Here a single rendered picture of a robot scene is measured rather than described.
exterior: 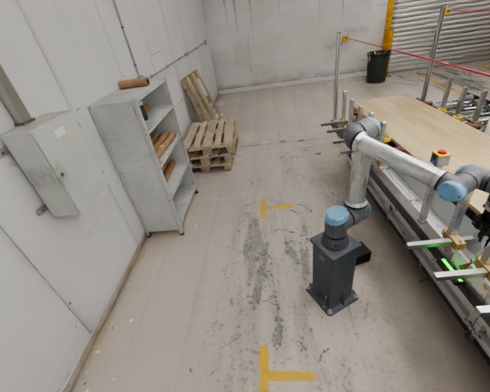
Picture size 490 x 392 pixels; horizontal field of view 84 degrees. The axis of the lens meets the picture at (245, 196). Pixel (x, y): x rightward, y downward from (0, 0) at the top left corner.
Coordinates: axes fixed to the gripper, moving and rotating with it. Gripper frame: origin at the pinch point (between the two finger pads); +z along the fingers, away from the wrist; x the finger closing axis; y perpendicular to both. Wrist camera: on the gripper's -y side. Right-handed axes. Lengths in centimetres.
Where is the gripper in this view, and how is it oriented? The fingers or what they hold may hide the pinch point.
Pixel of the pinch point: (484, 246)
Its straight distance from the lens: 167.7
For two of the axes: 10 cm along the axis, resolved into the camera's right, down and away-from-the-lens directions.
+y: -0.2, -5.7, 8.2
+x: -9.9, 1.2, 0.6
